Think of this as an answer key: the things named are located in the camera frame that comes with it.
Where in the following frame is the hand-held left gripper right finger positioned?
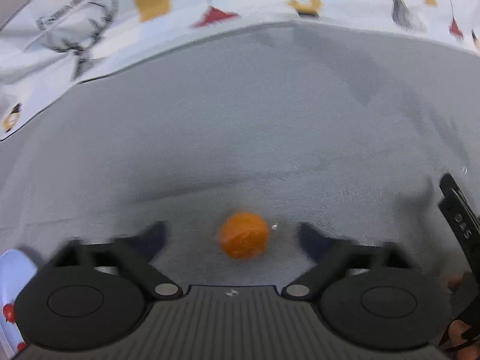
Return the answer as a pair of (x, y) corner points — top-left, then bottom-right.
(281, 224), (413, 300)

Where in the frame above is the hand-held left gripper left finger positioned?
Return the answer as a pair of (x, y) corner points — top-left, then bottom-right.
(45, 221), (184, 301)

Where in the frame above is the mottled orange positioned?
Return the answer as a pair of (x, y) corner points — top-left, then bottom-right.
(218, 212), (270, 260)

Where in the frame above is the blue plate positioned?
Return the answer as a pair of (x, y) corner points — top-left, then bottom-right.
(0, 249), (40, 360)

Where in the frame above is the person's right hand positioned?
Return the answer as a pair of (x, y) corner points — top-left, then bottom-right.
(446, 274), (480, 350)

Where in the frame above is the grey bed sheet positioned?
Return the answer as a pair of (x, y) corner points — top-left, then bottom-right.
(0, 0), (480, 297)

